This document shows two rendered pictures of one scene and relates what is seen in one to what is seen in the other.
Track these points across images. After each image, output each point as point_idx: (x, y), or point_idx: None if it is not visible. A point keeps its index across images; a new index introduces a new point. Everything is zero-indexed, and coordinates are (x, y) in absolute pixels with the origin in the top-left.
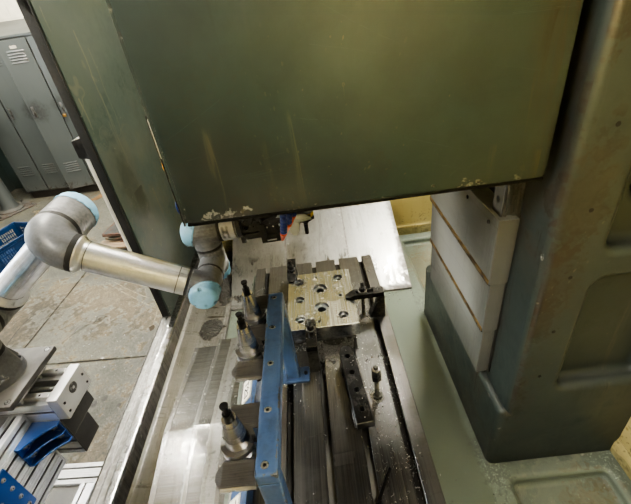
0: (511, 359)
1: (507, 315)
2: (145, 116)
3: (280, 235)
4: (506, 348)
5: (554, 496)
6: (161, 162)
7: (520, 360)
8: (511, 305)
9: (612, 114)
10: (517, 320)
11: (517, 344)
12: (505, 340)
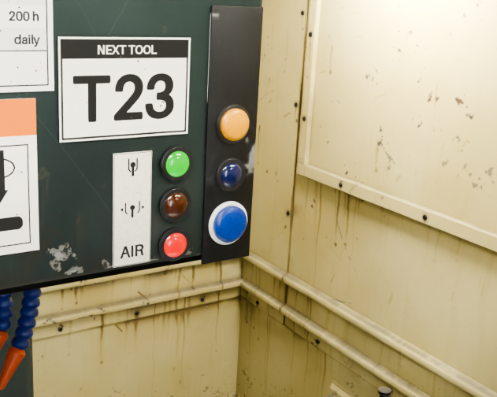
0: (18, 394)
1: None
2: (262, 8)
3: (19, 360)
4: (1, 395)
5: None
6: (257, 106)
7: (31, 376)
8: None
9: None
10: (9, 331)
11: (22, 360)
12: None
